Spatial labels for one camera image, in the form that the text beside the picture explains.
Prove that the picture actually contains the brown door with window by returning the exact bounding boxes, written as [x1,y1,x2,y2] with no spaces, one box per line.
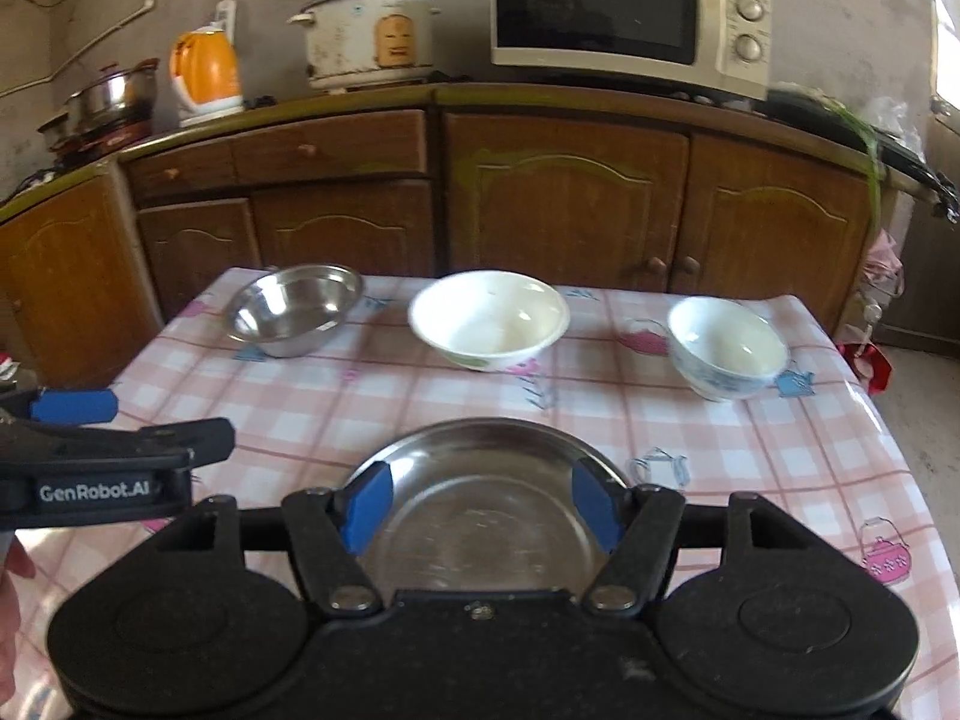
[874,0,960,350]

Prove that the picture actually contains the wide wooden drawer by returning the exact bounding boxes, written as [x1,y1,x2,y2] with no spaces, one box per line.
[231,109,430,182]

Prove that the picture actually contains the large white bowl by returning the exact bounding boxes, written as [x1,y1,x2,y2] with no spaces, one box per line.
[407,271,571,373]

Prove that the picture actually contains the pink checked tablecloth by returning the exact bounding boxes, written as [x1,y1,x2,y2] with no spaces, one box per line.
[11,266,960,720]

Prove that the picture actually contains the cream microwave oven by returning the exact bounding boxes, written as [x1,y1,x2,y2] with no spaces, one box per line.
[491,0,773,100]

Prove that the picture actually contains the person's left hand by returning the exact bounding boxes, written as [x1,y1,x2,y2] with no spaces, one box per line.
[0,581,22,698]

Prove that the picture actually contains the red induction cooker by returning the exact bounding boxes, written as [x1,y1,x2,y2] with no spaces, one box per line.
[49,120,155,162]

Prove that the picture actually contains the clear plastic bag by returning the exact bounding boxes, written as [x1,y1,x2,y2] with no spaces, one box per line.
[862,94,923,151]

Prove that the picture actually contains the small steel pot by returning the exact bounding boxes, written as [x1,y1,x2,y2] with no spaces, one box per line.
[37,111,76,151]

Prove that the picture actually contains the green onion stalk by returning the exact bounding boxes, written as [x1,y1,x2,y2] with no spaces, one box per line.
[823,99,886,233]

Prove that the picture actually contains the large steel plate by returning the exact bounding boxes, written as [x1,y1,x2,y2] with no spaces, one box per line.
[340,417,636,595]

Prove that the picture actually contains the steel bowl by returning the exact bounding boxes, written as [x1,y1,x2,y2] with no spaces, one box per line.
[225,264,365,359]

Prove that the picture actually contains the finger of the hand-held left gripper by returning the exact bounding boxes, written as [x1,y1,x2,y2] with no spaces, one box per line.
[0,388,118,428]
[0,418,236,475]

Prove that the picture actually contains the red bag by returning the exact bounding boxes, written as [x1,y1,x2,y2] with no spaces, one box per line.
[836,341,895,396]

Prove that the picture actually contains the black flat appliance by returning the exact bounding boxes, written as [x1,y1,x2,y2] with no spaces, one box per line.
[765,86,938,188]

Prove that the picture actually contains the small blue-patterned white bowl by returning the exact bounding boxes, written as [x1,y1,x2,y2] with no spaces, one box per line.
[667,295,790,402]

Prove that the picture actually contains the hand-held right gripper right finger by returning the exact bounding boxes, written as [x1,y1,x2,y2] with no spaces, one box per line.
[570,457,841,614]

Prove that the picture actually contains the steel pot with lid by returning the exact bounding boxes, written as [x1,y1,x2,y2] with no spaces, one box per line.
[64,60,161,137]

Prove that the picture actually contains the orange electric kettle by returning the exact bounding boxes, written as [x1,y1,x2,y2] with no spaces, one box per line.
[169,26,245,128]

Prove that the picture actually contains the pink cloth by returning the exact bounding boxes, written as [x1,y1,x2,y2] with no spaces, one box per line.
[864,231,903,280]

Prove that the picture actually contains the black cloth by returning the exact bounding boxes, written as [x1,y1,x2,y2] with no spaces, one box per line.
[919,161,960,222]

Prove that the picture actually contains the wooden cabinet door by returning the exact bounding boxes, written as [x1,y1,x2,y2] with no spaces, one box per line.
[442,111,692,290]
[135,199,263,323]
[686,133,875,323]
[251,178,436,278]
[0,172,162,391]

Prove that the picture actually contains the white rice cooker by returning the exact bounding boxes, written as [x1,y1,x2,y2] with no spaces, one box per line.
[289,0,442,93]

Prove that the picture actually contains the narrow wooden drawer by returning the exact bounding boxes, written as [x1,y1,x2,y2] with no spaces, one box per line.
[124,141,237,203]

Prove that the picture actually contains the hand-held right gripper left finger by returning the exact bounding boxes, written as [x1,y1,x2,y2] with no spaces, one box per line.
[120,461,394,614]

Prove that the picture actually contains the wooden kitchen cabinet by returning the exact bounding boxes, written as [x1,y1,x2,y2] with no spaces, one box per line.
[0,82,893,391]

